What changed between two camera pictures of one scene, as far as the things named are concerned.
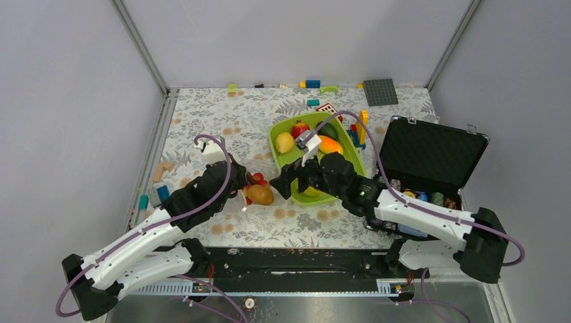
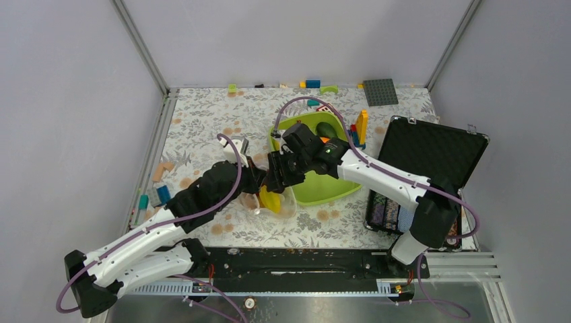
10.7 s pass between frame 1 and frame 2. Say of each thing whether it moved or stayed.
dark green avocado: stayed
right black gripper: moved
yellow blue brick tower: stayed
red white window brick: stayed
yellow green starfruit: moved
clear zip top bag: moved
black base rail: stayed
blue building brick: stayed
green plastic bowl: stayed
